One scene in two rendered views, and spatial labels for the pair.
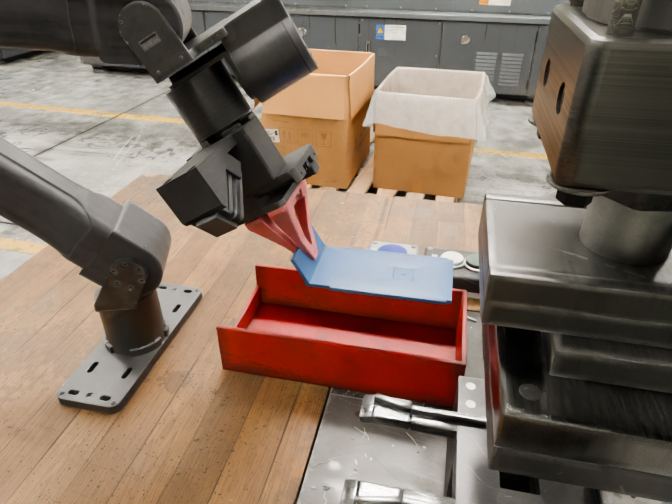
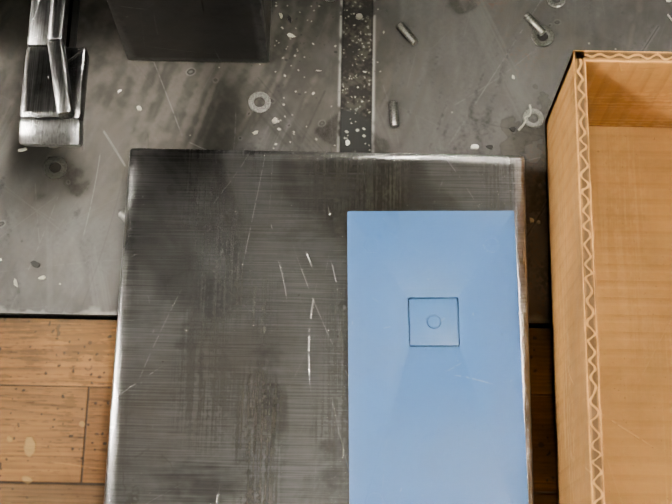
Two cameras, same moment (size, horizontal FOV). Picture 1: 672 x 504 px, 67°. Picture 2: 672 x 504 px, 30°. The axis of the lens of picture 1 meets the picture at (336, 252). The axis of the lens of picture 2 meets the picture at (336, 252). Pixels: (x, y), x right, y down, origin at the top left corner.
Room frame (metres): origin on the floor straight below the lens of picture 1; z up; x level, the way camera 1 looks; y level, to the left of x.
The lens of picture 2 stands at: (0.13, 0.19, 1.42)
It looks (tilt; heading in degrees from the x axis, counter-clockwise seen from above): 73 degrees down; 259
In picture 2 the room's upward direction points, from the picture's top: straight up
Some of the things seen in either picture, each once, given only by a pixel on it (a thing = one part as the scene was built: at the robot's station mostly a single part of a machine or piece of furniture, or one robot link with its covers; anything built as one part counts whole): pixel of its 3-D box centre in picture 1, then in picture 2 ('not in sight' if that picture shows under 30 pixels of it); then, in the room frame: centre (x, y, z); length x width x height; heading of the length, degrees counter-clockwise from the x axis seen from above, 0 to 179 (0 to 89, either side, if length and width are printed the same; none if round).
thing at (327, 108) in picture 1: (316, 115); not in sight; (2.77, 0.11, 0.43); 0.59 x 0.54 x 0.58; 164
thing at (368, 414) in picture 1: (408, 415); not in sight; (0.27, -0.06, 0.98); 0.07 x 0.02 x 0.01; 78
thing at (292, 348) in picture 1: (347, 328); not in sight; (0.43, -0.01, 0.93); 0.25 x 0.12 x 0.06; 78
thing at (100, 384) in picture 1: (132, 315); not in sight; (0.44, 0.23, 0.94); 0.20 x 0.07 x 0.08; 168
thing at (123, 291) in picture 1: (128, 264); not in sight; (0.44, 0.22, 1.00); 0.09 x 0.06 x 0.06; 8
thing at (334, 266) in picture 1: (375, 261); not in sight; (0.42, -0.04, 1.02); 0.15 x 0.07 x 0.03; 78
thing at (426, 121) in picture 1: (432, 128); not in sight; (2.65, -0.51, 0.40); 0.69 x 0.60 x 0.50; 163
